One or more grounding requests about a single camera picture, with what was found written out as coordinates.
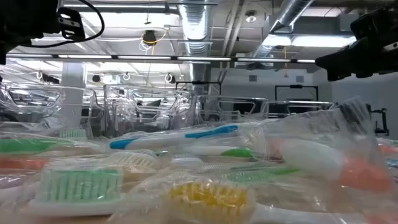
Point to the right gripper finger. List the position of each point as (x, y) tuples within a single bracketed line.
[(332, 63)]

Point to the blue white toothbrush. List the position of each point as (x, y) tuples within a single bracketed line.
[(174, 138), (392, 163)]

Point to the ceiling light panel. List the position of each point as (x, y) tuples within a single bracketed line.
[(311, 40)]

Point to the clear plastic bin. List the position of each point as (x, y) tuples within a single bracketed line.
[(149, 105), (233, 107), (31, 102), (298, 107)]

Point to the black stand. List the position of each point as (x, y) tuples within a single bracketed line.
[(384, 121)]

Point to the white pillar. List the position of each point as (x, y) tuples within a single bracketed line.
[(73, 93)]

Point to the round ceiling lamp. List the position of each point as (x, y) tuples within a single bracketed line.
[(251, 16)]

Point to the long light bar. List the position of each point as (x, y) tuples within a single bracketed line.
[(140, 57)]

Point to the green white wrapped toothbrush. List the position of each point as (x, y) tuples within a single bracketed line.
[(77, 186), (31, 145), (236, 152)]

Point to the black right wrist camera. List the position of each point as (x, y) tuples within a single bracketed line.
[(373, 21)]

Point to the black frame rig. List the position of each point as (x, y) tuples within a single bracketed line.
[(295, 86)]

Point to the silver slanted ventilation duct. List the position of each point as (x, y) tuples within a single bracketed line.
[(289, 12)]

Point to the silver round ventilation duct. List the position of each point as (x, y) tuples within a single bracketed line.
[(194, 25)]

